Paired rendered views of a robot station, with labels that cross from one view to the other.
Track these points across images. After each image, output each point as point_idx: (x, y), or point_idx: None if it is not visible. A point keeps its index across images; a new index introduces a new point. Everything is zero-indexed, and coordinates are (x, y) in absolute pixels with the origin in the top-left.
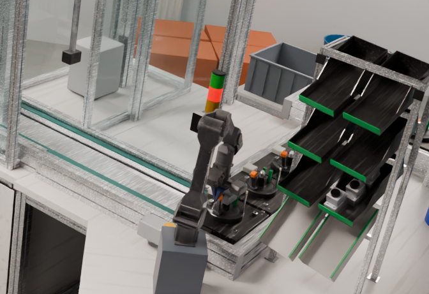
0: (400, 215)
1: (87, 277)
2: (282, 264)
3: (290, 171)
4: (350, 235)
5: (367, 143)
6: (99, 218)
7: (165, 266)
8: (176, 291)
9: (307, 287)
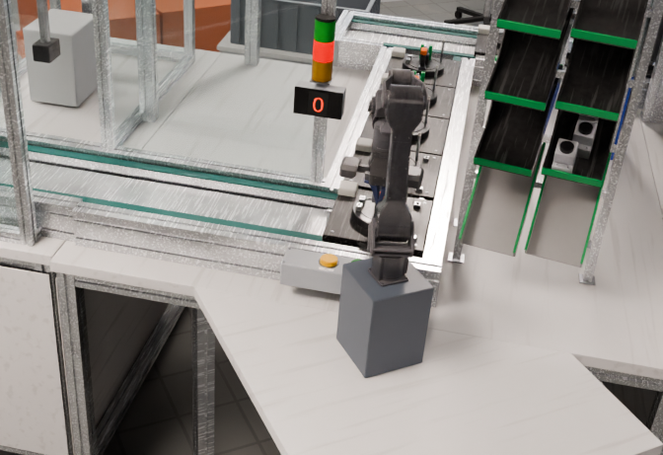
0: None
1: (253, 373)
2: (475, 263)
3: (475, 133)
4: (578, 198)
5: (587, 65)
6: (206, 276)
7: (378, 322)
8: (395, 350)
9: (525, 283)
